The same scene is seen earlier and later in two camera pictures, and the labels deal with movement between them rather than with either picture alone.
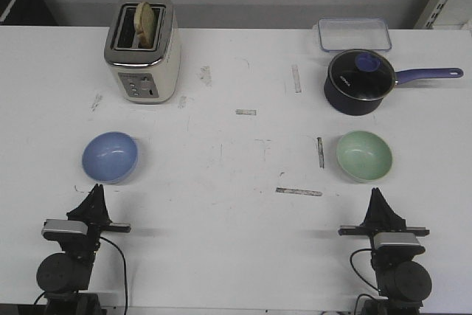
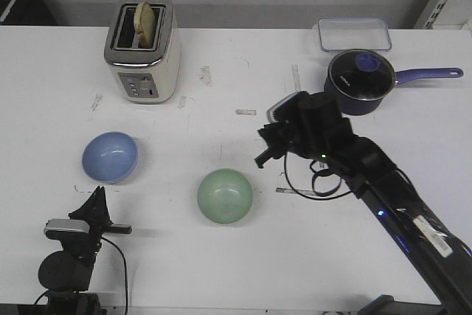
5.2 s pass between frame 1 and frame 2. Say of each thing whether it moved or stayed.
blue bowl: stayed
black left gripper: stayed
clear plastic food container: stayed
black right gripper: moved
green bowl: moved
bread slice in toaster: stayed
